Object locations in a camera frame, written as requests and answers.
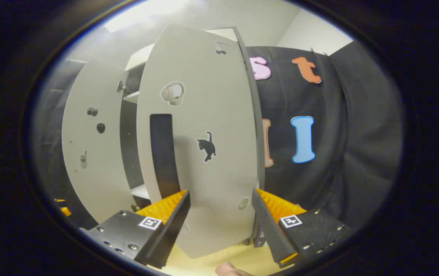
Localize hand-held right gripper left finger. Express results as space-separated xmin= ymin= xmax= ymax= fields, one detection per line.
xmin=80 ymin=190 xmax=191 ymax=270

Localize white shoe cabinet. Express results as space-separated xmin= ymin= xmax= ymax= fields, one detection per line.
xmin=62 ymin=24 xmax=266 ymax=259

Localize black backdrop cloth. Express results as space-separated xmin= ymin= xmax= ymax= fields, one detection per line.
xmin=32 ymin=40 xmax=404 ymax=230

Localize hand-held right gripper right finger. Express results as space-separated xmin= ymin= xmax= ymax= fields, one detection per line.
xmin=252 ymin=189 xmax=354 ymax=269

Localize white cabinet door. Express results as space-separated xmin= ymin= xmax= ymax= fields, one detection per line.
xmin=62 ymin=57 xmax=143 ymax=224
xmin=136 ymin=24 xmax=265 ymax=259

